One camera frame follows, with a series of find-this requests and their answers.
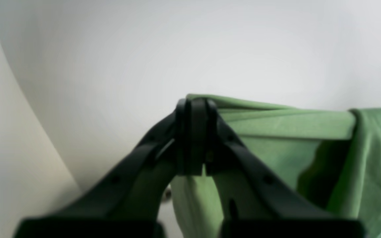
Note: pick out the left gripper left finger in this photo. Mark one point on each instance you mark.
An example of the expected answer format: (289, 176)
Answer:
(125, 203)

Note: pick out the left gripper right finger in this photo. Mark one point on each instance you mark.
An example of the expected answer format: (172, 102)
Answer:
(255, 202)

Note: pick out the green t-shirt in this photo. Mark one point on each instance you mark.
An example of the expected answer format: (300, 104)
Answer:
(332, 158)

